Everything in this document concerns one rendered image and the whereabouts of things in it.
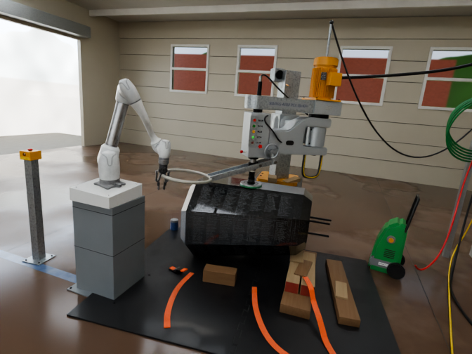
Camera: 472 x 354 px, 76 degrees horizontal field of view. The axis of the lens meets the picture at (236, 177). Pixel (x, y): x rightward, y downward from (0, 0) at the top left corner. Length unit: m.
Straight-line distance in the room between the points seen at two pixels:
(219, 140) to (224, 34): 3.14
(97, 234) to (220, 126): 7.39
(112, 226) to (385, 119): 7.57
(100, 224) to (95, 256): 0.30
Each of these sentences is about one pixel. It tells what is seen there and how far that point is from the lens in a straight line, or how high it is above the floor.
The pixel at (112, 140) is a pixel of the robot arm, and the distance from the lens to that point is 2.74.
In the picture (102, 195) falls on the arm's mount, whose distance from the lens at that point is 2.45.
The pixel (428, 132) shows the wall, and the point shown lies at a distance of 9.01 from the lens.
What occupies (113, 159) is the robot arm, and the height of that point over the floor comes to 1.13.
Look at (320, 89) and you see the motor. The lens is 3.12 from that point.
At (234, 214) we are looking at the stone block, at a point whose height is 0.63.
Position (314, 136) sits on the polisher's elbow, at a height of 1.37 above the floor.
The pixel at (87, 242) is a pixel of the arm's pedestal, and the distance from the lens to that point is 2.74.
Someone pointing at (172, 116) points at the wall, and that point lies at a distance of 10.37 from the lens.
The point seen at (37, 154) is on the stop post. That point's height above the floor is 1.04.
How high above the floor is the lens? 1.62
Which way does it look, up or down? 13 degrees down
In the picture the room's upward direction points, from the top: 4 degrees clockwise
